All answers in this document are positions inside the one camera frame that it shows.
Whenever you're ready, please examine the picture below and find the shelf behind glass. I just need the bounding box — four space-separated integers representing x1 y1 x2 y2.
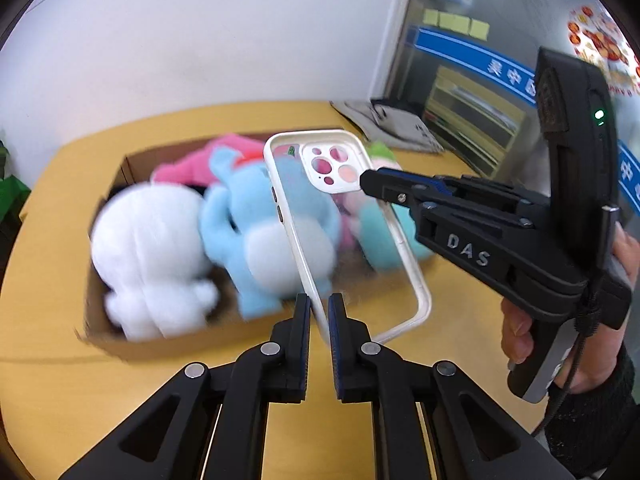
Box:
424 65 528 178

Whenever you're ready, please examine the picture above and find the cardboard box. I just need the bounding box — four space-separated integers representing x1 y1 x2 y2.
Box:
75 127 436 361

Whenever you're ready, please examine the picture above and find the person's right hand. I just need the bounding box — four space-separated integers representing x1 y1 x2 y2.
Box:
501 220 640 396

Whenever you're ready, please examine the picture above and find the person's right forearm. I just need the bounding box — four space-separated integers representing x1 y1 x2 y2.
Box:
542 345 640 478

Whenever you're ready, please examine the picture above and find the teal and green plush toy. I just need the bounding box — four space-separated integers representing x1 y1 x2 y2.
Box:
345 141 433 273

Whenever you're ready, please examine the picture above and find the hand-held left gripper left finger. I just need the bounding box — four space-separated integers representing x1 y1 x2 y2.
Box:
57 292 312 480

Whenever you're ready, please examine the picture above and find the pink plush bear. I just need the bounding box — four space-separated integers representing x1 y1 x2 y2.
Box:
151 133 266 196

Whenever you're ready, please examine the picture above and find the white plush toy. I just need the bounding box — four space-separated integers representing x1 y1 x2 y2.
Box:
90 182 218 343

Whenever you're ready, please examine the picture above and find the clear white-rimmed phone case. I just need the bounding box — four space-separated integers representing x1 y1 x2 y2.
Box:
263 130 432 345

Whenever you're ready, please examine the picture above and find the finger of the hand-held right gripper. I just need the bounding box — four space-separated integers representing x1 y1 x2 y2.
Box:
359 168 431 211
380 168 551 226

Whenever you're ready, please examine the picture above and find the grey cloth bag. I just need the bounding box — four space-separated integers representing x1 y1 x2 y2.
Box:
330 100 446 153

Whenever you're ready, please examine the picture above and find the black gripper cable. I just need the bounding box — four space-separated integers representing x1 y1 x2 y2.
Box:
532 205 621 436

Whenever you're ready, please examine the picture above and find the green mat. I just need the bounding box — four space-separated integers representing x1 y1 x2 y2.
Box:
0 177 32 221

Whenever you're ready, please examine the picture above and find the light blue plush toy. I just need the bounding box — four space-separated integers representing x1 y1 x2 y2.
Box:
197 149 343 320

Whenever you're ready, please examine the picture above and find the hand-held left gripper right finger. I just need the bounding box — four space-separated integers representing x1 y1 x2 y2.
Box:
327 294 563 480

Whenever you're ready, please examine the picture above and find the red window decoration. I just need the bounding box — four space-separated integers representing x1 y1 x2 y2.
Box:
567 5 640 96

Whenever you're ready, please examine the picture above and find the blue sign strip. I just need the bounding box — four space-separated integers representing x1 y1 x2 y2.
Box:
412 25 640 211

